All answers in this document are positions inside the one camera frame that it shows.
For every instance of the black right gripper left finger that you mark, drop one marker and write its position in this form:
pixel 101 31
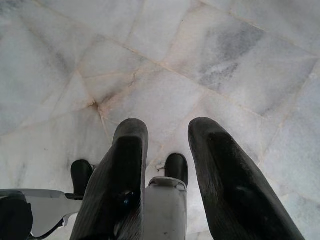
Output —
pixel 117 180

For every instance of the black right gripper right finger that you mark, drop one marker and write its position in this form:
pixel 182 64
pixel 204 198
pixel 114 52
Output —
pixel 232 185

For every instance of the black robot left foot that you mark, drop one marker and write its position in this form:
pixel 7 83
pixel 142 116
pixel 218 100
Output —
pixel 80 175

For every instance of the black robot foot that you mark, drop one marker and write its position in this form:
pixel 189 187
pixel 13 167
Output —
pixel 80 175
pixel 178 167

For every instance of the grey robot right leg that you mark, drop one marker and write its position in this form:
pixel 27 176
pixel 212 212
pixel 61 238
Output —
pixel 163 210

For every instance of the grey robot leg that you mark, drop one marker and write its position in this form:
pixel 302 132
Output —
pixel 42 207
pixel 163 210

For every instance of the black robot right foot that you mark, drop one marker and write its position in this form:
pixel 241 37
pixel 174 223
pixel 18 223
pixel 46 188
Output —
pixel 178 167

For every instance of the grey robot left leg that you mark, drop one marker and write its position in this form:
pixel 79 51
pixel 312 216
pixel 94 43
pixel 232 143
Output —
pixel 42 207

